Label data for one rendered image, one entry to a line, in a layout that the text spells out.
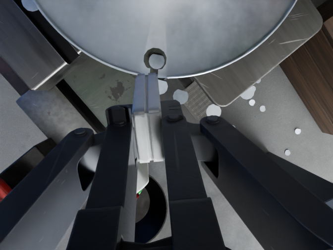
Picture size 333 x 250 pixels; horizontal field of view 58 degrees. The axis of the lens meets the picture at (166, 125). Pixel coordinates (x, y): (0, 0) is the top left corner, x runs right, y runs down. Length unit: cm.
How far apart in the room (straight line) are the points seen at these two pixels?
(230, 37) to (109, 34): 12
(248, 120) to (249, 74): 84
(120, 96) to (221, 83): 18
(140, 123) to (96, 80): 30
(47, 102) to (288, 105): 93
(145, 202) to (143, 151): 100
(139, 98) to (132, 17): 15
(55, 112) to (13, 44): 11
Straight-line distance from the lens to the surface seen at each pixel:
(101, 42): 31
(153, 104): 16
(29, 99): 47
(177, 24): 31
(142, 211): 117
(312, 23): 35
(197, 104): 94
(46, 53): 40
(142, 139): 16
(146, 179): 48
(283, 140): 122
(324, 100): 110
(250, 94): 46
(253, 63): 32
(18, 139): 118
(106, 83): 44
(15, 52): 41
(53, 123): 46
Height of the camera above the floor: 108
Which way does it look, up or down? 82 degrees down
